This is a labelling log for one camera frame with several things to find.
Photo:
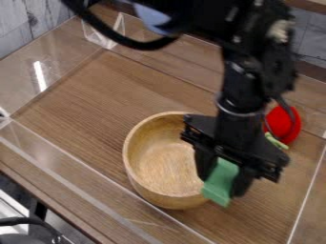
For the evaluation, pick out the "clear acrylic corner bracket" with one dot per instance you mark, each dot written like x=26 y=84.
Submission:
x=95 y=37

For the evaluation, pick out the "clear acrylic tray walls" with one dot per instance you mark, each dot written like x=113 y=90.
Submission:
x=75 y=97

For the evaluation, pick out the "red plush ball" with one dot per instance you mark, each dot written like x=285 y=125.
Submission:
x=282 y=124

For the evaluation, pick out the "brown wooden bowl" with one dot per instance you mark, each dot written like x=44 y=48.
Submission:
x=159 y=163

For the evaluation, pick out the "small green plastic piece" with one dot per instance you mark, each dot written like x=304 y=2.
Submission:
x=276 y=142

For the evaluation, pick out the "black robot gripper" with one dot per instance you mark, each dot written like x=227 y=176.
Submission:
x=231 y=135

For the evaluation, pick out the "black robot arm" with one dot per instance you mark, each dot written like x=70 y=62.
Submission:
x=253 y=29

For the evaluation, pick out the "green rectangular block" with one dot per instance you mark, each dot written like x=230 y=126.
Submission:
x=217 y=186

